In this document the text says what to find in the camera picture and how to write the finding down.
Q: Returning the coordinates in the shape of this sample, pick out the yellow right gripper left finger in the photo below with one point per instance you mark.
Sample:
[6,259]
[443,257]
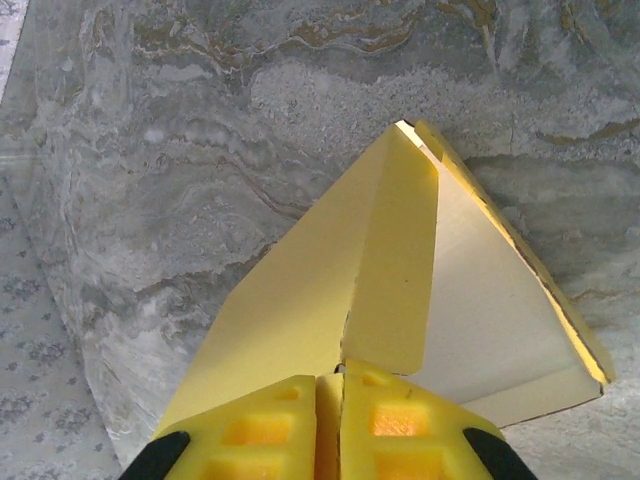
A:
[250,435]

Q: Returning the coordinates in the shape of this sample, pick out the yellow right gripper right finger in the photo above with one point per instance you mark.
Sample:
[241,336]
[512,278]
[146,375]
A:
[410,425]

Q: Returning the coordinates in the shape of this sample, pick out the yellow and white paper box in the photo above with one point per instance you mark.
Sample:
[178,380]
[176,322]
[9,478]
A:
[400,250]

